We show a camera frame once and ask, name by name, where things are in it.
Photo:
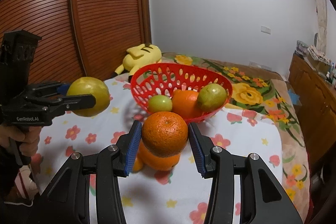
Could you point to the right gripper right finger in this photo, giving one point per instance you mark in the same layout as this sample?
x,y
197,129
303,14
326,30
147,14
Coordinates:
x,y
262,197

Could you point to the floral bed blanket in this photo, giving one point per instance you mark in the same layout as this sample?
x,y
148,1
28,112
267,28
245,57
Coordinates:
x,y
265,92

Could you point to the red plastic perforated basket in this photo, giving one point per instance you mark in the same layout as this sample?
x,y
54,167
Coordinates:
x,y
169,78

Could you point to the yellow pikachu plush toy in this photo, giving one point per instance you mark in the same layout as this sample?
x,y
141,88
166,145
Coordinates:
x,y
138,57

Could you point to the white floral tablecloth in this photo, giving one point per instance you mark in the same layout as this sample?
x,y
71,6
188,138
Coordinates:
x,y
149,196

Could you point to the cardboard box of items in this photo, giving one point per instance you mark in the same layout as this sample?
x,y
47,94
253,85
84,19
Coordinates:
x,y
318,60

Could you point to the white wall switch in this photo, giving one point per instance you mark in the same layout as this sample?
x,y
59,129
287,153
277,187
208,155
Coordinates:
x,y
265,30

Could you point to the wooden sideboard cabinet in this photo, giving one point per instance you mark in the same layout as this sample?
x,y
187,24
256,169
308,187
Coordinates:
x,y
317,114

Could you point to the large orange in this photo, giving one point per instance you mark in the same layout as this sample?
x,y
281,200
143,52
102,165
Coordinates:
x,y
155,162
185,104
164,134

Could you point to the small green guava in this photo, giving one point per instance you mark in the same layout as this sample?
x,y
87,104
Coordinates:
x,y
138,165
159,103

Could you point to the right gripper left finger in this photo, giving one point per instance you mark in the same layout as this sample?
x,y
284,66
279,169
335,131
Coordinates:
x,y
66,197

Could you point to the brown louvered wardrobe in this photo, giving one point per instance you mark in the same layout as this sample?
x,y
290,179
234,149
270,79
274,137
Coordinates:
x,y
78,37

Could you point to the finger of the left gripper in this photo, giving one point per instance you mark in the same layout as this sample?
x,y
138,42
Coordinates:
x,y
52,87
71,103

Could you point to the person's left hand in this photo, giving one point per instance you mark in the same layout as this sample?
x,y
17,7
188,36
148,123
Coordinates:
x,y
29,140

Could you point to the beige curtain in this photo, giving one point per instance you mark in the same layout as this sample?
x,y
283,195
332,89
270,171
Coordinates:
x,y
321,6

